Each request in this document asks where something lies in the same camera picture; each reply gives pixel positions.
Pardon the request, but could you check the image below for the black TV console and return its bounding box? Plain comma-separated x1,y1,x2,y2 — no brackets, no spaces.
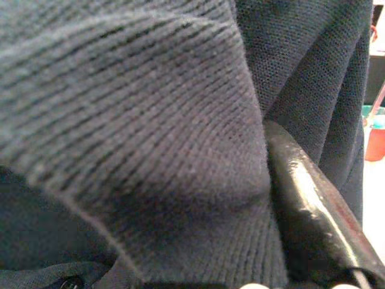
367,49,385,108

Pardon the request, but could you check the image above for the red plastic hanger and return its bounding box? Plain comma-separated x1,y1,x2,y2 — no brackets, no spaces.
368,81,385,121

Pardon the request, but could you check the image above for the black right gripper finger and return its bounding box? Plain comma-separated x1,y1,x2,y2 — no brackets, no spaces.
263,119,385,289

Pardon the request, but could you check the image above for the plain black garment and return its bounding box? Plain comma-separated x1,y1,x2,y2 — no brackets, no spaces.
0,0,291,289

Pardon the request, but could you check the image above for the orange bin teal bag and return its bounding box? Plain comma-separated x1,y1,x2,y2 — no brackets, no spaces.
362,105,385,162

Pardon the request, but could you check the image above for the navy shirt red collar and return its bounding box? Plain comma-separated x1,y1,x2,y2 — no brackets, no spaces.
233,0,374,226

